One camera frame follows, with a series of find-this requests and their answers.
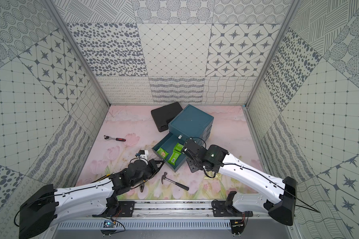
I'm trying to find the green cookie packet front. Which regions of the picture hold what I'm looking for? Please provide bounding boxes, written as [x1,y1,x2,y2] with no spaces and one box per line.
[157,147,169,159]

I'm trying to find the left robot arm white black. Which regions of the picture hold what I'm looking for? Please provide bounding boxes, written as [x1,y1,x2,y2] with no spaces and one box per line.
[14,159,164,239]

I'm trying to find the black claw hammer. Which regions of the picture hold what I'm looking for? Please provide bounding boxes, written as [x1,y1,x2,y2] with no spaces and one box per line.
[161,172,189,191]

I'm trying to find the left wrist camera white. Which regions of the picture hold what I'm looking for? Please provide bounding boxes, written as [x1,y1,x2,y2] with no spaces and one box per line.
[135,150,149,163]

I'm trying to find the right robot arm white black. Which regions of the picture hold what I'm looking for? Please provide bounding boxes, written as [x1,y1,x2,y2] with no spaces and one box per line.
[182,139,302,226]

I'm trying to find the teal drawer cabinet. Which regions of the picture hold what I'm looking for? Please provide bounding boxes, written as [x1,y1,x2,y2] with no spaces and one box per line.
[169,105,214,143]

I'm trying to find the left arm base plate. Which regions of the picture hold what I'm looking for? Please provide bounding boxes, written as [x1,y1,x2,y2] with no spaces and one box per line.
[100,201,136,218]

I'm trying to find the aluminium mounting rail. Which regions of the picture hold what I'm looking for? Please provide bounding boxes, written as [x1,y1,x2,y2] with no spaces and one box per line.
[49,199,297,220]

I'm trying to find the black plastic case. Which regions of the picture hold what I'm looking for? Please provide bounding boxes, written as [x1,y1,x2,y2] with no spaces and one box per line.
[151,102,182,132]

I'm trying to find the red handled ratchet wrench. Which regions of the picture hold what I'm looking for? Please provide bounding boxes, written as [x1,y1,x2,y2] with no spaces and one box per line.
[104,135,126,142]

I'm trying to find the teal drawer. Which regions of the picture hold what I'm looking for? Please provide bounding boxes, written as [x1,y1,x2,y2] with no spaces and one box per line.
[152,133,186,172]

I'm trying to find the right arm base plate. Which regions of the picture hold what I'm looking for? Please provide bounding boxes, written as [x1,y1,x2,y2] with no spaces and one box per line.
[211,200,253,217]

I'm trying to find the white slotted cable duct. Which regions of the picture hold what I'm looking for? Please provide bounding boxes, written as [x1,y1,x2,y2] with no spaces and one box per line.
[57,219,231,231]

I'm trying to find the yellow black pliers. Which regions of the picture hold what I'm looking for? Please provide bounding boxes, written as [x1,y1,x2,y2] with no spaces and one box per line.
[139,183,145,193]

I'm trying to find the green cookie packet barcode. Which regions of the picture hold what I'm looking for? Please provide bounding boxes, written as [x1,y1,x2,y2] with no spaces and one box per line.
[174,143,183,152]

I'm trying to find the green cookie packet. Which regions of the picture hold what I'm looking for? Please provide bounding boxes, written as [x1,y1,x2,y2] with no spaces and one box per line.
[157,147,169,159]
[168,150,181,166]

